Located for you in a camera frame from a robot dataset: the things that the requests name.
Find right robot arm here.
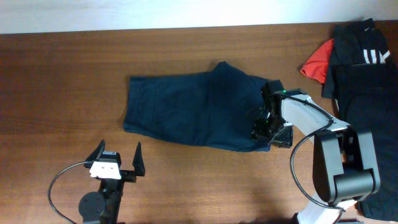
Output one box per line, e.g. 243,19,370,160
251,80,381,223

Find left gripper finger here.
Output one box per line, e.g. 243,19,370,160
132,142,146,177
85,139,106,162

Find red cloth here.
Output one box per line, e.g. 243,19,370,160
300,39,334,84

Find navy blue shorts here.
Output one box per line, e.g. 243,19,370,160
123,62,270,152

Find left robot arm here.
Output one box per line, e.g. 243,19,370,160
78,141,146,224

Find black striped sports garment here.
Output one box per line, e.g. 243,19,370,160
322,18,393,99

